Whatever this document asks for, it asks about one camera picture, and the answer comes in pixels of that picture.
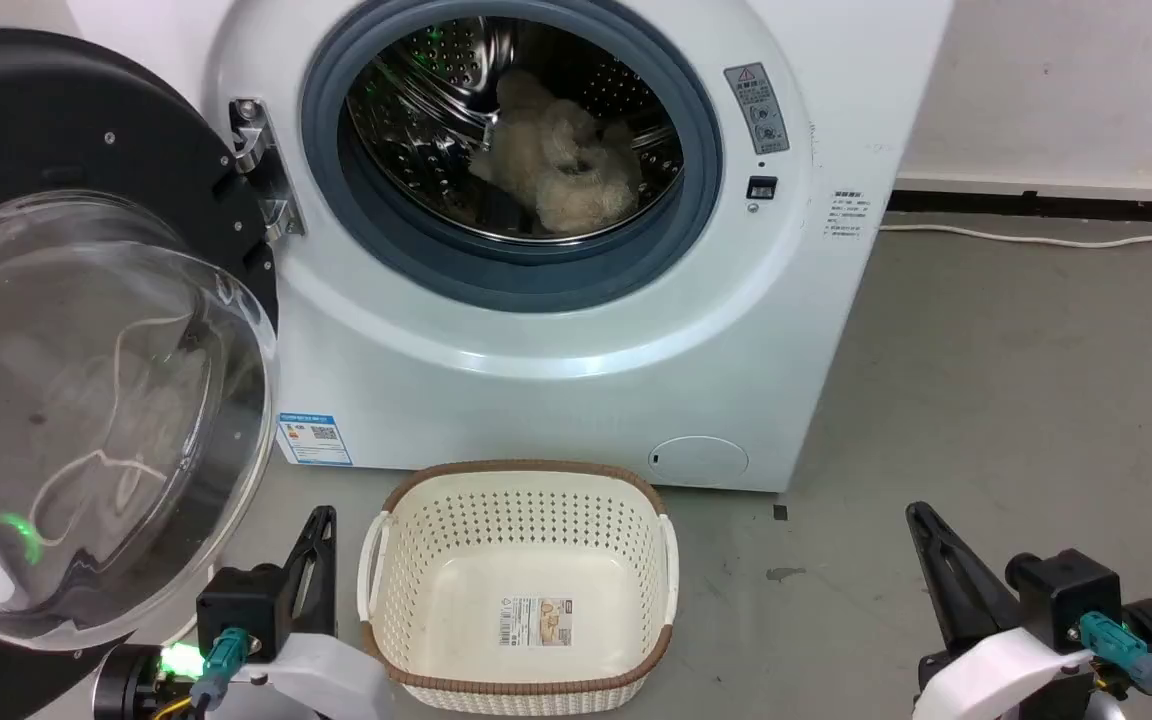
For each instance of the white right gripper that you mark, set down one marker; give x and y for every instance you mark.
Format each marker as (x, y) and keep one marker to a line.
(1011, 680)

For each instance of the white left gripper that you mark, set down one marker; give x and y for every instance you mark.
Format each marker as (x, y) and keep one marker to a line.
(321, 680)

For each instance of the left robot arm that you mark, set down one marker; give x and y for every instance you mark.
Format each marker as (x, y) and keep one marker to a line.
(131, 685)

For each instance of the white front-load washing machine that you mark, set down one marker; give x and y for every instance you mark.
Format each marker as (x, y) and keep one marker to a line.
(536, 400)

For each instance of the chrome door hinge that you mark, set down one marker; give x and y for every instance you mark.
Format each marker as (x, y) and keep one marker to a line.
(254, 140)

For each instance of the black door latch socket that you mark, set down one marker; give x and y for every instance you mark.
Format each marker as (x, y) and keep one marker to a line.
(762, 188)

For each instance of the black round glass washer door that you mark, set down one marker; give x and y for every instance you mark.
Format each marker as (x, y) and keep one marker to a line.
(56, 110)

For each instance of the blue white energy label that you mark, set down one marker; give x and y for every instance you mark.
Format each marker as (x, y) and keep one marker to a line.
(314, 440)

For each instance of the cream plastic laundry basket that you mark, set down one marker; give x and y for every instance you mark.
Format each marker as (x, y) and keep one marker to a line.
(516, 570)

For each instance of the paper basket label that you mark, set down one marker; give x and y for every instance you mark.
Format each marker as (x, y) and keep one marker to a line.
(536, 621)

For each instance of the oval filter cover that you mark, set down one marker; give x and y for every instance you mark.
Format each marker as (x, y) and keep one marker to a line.
(698, 462)

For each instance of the white text spec sticker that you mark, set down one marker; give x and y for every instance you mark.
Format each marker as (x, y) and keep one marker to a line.
(845, 218)

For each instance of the black baseboard strip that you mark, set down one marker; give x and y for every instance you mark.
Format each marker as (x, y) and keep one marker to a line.
(1036, 205)

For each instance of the perforated steel washer drum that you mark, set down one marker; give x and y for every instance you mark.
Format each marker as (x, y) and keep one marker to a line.
(416, 150)

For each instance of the beige plush toy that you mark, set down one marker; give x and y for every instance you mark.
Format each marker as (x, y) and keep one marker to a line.
(566, 170)

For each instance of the grey warning sticker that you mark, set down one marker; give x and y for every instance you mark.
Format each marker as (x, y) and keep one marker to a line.
(758, 108)

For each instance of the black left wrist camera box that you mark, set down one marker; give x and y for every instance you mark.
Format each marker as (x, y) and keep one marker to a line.
(239, 610)

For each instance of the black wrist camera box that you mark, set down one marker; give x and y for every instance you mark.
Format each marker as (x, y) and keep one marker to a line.
(1066, 595)
(239, 610)

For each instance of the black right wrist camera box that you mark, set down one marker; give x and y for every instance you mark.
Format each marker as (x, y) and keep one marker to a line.
(1066, 595)

